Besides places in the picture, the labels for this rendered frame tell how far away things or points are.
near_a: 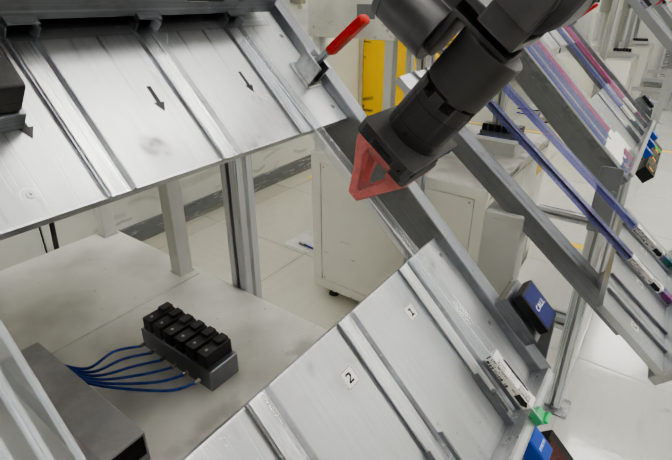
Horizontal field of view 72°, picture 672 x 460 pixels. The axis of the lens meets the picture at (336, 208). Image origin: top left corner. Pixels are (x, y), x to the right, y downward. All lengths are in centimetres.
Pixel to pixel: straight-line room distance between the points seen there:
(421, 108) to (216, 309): 57
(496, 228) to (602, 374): 111
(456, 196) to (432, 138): 101
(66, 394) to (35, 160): 39
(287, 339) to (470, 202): 81
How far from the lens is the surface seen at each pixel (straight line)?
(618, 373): 185
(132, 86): 46
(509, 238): 79
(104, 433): 64
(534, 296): 59
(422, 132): 41
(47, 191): 38
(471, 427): 50
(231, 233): 85
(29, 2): 45
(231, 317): 83
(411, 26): 40
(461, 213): 144
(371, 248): 166
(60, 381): 73
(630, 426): 169
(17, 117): 39
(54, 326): 92
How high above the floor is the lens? 111
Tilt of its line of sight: 24 degrees down
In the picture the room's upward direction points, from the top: straight up
